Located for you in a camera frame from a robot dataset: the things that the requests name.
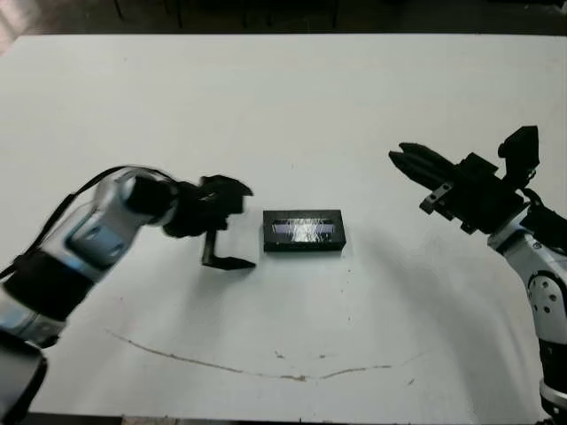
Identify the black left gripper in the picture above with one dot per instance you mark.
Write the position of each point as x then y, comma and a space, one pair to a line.
195, 212

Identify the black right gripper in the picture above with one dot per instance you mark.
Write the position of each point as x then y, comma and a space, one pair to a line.
483, 199

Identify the black box lid with window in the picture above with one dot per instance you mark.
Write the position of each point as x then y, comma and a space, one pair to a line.
305, 230

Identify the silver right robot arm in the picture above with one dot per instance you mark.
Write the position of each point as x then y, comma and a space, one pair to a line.
549, 283

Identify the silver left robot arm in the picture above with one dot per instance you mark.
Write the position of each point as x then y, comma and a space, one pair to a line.
97, 230

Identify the dark furniture leg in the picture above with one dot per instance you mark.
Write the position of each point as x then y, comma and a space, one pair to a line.
118, 6

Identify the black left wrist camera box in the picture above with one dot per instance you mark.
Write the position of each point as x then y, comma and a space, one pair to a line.
226, 185

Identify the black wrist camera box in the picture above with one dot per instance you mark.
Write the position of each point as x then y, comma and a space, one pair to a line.
520, 148
226, 185

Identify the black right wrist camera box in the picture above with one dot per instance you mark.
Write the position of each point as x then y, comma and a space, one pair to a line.
520, 148

